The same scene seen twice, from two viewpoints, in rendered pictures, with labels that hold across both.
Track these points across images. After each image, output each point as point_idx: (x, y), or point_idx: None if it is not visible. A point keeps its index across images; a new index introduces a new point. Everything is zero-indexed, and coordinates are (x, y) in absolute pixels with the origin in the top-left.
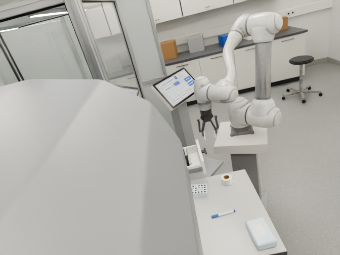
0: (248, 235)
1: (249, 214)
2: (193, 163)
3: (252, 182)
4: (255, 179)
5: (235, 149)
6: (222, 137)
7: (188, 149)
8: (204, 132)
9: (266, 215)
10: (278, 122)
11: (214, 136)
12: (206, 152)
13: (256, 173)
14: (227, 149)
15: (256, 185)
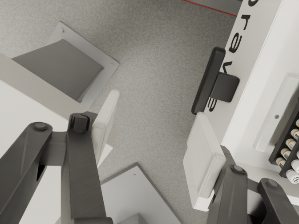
0: None
1: None
2: (275, 79)
3: (42, 61)
4: (28, 57)
5: (24, 80)
6: (39, 188)
7: (254, 178)
8: (219, 162)
9: None
10: None
11: (116, 104)
12: (215, 53)
13: (16, 59)
14: (57, 102)
15: (38, 54)
